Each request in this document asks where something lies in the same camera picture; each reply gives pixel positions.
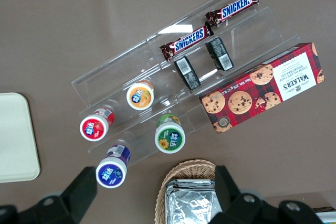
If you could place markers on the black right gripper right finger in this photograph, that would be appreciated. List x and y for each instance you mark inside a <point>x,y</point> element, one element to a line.
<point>244,211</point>

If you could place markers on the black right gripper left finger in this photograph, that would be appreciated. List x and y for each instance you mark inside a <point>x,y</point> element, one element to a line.
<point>65,205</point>

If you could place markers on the aluminium foil tray stack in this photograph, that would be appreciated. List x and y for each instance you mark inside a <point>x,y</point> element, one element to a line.
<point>189,203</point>

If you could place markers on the light oval wicker basket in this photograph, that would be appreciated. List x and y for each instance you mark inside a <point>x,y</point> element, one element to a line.
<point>181,167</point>

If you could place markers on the beige rectangular serving tray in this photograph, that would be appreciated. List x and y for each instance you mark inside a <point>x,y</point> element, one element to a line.
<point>15,137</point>

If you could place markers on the blue lid gum jar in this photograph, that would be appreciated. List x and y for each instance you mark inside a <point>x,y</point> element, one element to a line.
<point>111,172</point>

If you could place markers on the red lid gum jar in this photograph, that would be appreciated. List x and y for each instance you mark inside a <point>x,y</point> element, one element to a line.
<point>94,127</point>

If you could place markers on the green lid gum jar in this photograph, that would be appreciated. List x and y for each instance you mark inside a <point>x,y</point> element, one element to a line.
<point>170,138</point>

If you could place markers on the red tartan cookie box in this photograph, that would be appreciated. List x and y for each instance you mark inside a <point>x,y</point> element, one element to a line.
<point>262,87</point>

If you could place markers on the clear acrylic stepped stand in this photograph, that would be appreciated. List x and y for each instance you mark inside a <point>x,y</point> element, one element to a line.
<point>262,24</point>
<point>110,87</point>

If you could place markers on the orange lid gum jar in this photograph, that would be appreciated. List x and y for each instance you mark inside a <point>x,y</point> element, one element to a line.
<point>140,96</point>

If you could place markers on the small black carton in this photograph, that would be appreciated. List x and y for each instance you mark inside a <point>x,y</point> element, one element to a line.
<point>220,54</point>
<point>187,73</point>

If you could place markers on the brown Snickers bar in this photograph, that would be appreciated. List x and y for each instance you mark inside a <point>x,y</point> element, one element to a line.
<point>189,40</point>
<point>236,6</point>

